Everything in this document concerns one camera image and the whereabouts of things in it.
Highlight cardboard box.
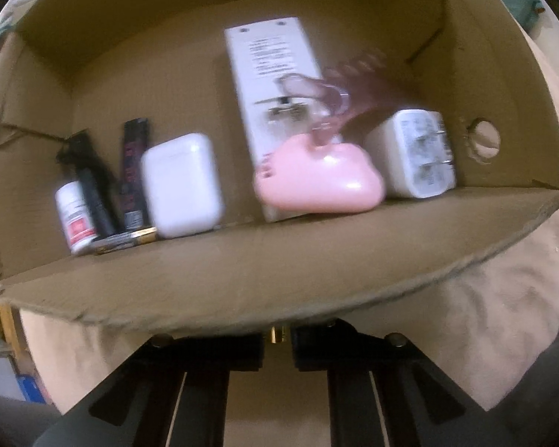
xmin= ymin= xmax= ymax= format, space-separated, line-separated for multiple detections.
xmin=0 ymin=0 xmax=559 ymax=336

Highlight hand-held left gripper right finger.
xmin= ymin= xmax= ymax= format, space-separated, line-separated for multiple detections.
xmin=293 ymin=328 xmax=532 ymax=447

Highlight person's grey trousers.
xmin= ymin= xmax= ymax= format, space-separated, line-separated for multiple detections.
xmin=0 ymin=335 xmax=559 ymax=447

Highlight white earbuds case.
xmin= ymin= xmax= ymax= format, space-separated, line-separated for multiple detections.
xmin=141 ymin=133 xmax=225 ymax=238

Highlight black gold battery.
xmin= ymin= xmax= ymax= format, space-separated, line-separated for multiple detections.
xmin=93 ymin=226 xmax=159 ymax=256

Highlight black cylinder with lanyard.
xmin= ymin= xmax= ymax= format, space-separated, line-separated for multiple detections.
xmin=56 ymin=130 xmax=119 ymax=238

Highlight pink cloud-shaped case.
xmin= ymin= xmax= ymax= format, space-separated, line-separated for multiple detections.
xmin=253 ymin=133 xmax=386 ymax=217

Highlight white red-label pill bottle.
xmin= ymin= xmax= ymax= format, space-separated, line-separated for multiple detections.
xmin=54 ymin=181 xmax=98 ymax=256

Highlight white charger adapter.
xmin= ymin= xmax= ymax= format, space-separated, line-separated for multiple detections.
xmin=363 ymin=108 xmax=457 ymax=199

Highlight blue bin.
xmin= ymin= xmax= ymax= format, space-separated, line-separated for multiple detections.
xmin=16 ymin=372 xmax=47 ymax=403

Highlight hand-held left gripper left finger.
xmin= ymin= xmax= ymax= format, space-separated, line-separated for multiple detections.
xmin=32 ymin=330 xmax=267 ymax=447

